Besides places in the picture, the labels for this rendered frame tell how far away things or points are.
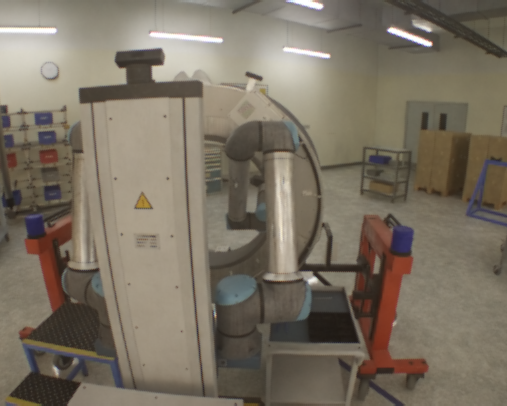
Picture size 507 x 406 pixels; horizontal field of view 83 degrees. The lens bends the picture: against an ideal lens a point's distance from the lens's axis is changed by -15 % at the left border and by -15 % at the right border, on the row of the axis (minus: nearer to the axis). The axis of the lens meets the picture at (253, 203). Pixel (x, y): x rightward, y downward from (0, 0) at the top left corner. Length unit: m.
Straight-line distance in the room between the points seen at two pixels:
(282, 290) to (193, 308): 0.32
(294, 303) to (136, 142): 0.73
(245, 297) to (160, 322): 0.29
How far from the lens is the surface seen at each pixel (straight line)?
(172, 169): 0.89
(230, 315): 1.17
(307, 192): 1.93
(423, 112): 10.91
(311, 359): 2.10
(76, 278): 1.41
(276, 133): 1.19
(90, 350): 1.82
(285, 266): 1.17
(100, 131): 0.96
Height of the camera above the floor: 1.70
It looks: 16 degrees down
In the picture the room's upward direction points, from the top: straight up
